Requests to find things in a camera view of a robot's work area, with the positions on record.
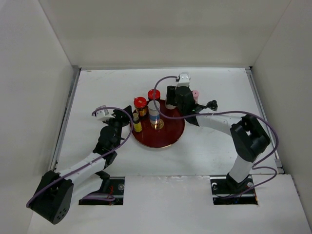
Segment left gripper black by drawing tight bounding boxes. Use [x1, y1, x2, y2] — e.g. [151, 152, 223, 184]
[103, 106, 132, 149]

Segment black cap white powder bottle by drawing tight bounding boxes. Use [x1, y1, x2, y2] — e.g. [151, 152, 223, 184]
[165, 97, 176, 110]

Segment small yellow label oil bottle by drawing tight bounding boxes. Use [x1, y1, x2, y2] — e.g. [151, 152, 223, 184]
[133, 113, 142, 133]

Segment red lid chili sauce jar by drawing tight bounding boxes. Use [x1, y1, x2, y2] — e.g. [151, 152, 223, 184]
[134, 97, 148, 118]

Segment black cap brown spice bottle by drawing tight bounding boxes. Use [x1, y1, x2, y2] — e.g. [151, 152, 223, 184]
[206, 100, 218, 111]

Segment silver lid jar blue label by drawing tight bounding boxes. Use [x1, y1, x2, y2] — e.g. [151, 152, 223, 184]
[148, 100, 160, 125]

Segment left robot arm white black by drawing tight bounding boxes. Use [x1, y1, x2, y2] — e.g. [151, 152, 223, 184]
[26, 106, 133, 224]

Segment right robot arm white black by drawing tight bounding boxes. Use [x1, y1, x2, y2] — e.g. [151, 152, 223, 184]
[166, 86, 271, 193]

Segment pink cap small bottle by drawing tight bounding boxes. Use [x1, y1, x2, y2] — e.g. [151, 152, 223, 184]
[192, 90, 199, 102]

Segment red round tray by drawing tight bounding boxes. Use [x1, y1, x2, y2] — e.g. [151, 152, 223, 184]
[132, 100, 185, 148]

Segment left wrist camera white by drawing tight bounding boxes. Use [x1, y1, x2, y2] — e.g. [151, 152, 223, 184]
[92, 105, 114, 122]

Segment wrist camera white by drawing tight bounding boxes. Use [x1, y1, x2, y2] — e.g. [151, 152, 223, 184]
[176, 72, 191, 87]
[92, 105, 114, 122]

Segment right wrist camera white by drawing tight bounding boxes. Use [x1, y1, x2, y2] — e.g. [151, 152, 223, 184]
[176, 72, 191, 87]

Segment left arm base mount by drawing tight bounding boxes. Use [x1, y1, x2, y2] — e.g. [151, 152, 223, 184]
[78, 171, 125, 206]

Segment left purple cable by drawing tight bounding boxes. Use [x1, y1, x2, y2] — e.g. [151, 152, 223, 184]
[26, 106, 135, 208]

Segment purple cable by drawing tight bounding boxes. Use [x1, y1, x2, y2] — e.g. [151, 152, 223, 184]
[26, 106, 135, 208]
[154, 76, 280, 198]

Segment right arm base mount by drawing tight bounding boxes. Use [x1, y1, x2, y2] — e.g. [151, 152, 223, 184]
[210, 176, 258, 205]

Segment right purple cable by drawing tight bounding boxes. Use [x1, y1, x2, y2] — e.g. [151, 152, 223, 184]
[154, 76, 280, 198]

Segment aluminium table edge rail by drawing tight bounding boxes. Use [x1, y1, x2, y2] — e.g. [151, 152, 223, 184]
[245, 67, 285, 174]

